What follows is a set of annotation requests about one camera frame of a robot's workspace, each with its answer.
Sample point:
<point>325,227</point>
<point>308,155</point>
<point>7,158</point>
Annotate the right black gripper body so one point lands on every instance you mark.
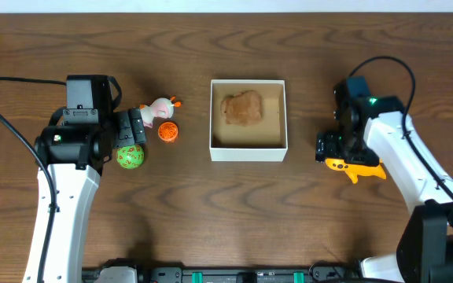
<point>335,145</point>

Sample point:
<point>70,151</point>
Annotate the pink white snail toy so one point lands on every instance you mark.
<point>161,108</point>

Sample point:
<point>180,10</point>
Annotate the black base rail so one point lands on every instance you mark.
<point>218,275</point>

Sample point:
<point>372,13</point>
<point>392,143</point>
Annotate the yellow rubber duck toy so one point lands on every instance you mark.
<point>353,171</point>

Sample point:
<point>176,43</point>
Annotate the orange lattice ball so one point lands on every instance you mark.
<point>168,131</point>

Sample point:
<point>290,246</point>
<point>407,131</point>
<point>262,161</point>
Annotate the green numbered dice ball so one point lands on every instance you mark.
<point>130,157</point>

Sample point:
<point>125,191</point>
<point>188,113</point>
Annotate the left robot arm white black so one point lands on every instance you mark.
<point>74,147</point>

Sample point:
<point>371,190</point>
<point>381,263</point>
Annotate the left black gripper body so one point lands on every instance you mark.
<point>120,128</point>

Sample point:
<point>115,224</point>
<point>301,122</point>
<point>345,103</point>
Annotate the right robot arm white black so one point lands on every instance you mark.
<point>377,138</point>

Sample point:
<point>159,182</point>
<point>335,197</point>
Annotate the white cardboard box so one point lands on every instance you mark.
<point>265,141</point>

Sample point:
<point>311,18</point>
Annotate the brown plush toy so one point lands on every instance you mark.
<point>243,108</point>

